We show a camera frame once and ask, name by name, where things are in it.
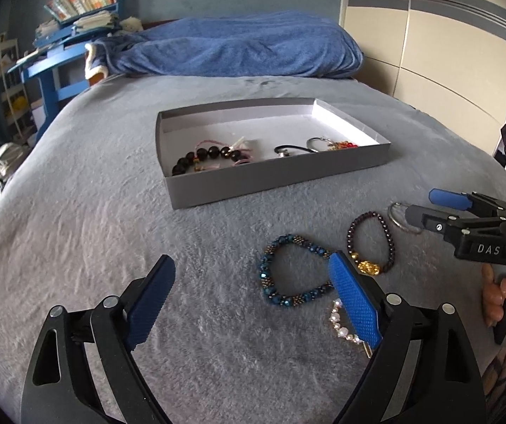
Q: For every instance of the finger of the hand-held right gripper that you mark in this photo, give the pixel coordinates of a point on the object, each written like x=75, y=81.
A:
x=429, y=221
x=449, y=198

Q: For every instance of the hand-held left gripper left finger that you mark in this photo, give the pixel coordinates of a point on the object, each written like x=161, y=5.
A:
x=151, y=309

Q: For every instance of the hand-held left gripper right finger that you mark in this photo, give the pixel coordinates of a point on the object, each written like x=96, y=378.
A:
x=354, y=304

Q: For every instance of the silver bangle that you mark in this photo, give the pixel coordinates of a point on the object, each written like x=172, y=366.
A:
x=393, y=218
x=312, y=140

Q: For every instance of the grey cardboard box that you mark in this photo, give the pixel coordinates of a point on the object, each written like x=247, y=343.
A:
x=217, y=187

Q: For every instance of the grey bed cover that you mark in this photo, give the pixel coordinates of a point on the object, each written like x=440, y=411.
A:
x=102, y=212

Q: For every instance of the beige wardrobe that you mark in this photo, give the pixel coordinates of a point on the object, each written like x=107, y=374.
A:
x=434, y=44

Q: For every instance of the white bag on floor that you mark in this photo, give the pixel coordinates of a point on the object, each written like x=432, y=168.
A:
x=1, y=163

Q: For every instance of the yellow item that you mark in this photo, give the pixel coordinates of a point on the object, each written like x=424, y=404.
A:
x=19, y=105

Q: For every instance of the blue blanket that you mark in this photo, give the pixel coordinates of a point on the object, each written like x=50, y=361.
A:
x=235, y=48

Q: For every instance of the blue desk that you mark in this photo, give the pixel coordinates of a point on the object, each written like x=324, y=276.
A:
x=45, y=70

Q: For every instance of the white storage cart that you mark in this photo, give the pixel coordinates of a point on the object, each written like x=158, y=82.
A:
x=12, y=79

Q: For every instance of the white plush toy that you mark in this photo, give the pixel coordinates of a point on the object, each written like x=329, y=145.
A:
x=130, y=23

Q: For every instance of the stack of papers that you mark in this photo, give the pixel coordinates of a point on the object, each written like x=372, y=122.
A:
x=89, y=22

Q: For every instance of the blue desktop bookshelf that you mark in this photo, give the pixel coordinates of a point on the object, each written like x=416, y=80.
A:
x=102, y=11

